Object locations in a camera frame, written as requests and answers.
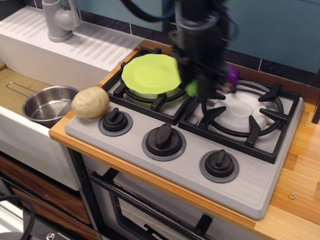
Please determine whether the black left stove knob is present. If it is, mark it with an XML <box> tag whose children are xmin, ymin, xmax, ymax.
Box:
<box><xmin>98</xmin><ymin>107</ymin><xmax>133</xmax><ymax>137</ymax></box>

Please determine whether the black right burner grate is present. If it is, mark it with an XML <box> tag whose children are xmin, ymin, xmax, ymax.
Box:
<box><xmin>178</xmin><ymin>78</ymin><xmax>301</xmax><ymax>164</ymax></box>

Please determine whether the white sink unit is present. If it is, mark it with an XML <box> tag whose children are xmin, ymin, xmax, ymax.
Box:
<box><xmin>0</xmin><ymin>6</ymin><xmax>142</xmax><ymax>191</ymax></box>

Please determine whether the black burner grate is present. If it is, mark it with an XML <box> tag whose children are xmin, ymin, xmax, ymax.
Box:
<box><xmin>178</xmin><ymin>78</ymin><xmax>301</xmax><ymax>164</ymax></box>
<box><xmin>102</xmin><ymin>47</ymin><xmax>194</xmax><ymax>125</ymax></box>

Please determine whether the purple toy eggplant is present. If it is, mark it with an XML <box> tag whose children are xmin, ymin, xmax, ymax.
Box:
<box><xmin>184</xmin><ymin>65</ymin><xmax>240</xmax><ymax>97</ymax></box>

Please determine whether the black middle stove knob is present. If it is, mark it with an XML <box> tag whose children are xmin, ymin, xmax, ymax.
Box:
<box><xmin>142</xmin><ymin>123</ymin><xmax>187</xmax><ymax>162</ymax></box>

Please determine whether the black stove knob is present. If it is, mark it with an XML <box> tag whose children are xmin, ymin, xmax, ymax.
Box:
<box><xmin>98</xmin><ymin>107</ymin><xmax>133</xmax><ymax>137</ymax></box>
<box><xmin>199</xmin><ymin>149</ymin><xmax>240</xmax><ymax>184</ymax></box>
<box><xmin>142</xmin><ymin>123</ymin><xmax>187</xmax><ymax>162</ymax></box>

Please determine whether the beige toy potato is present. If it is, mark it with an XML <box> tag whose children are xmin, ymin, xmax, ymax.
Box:
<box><xmin>71</xmin><ymin>86</ymin><xmax>110</xmax><ymax>119</ymax></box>

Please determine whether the black right stove knob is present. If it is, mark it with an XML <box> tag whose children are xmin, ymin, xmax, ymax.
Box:
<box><xmin>199</xmin><ymin>149</ymin><xmax>240</xmax><ymax>184</ymax></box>

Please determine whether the light green plastic plate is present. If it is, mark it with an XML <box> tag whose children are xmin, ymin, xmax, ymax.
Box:
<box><xmin>121</xmin><ymin>53</ymin><xmax>182</xmax><ymax>95</ymax></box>

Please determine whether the black left burner grate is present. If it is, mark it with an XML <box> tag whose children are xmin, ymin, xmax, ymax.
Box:
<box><xmin>102</xmin><ymin>47</ymin><xmax>194</xmax><ymax>125</ymax></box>

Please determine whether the black braided cable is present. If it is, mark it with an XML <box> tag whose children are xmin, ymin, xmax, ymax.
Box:
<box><xmin>0</xmin><ymin>195</ymin><xmax>37</xmax><ymax>240</ymax></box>

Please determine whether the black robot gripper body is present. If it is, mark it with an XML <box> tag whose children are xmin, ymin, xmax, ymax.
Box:
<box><xmin>168</xmin><ymin>23</ymin><xmax>233</xmax><ymax>95</ymax></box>

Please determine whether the small steel pot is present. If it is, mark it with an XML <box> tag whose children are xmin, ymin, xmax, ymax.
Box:
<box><xmin>6</xmin><ymin>82</ymin><xmax>79</xmax><ymax>129</ymax></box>

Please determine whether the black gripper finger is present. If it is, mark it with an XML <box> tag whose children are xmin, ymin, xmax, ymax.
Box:
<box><xmin>197</xmin><ymin>75</ymin><xmax>222</xmax><ymax>103</ymax></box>
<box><xmin>176</xmin><ymin>56</ymin><xmax>199</xmax><ymax>88</ymax></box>

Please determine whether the grey toy faucet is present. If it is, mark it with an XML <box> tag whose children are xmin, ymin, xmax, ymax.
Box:
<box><xmin>42</xmin><ymin>0</ymin><xmax>81</xmax><ymax>43</ymax></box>

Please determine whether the toy oven door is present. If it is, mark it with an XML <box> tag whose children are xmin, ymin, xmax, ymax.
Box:
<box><xmin>89</xmin><ymin>168</ymin><xmax>253</xmax><ymax>240</ymax></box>

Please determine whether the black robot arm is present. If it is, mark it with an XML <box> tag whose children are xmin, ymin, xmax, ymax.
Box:
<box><xmin>122</xmin><ymin>0</ymin><xmax>239</xmax><ymax>103</ymax></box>

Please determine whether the wooden drawer front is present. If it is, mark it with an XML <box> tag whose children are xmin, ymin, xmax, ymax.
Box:
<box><xmin>0</xmin><ymin>154</ymin><xmax>92</xmax><ymax>225</ymax></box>

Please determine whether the grey toy stove top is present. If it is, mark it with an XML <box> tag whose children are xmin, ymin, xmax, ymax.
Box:
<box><xmin>64</xmin><ymin>68</ymin><xmax>305</xmax><ymax>221</ymax></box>

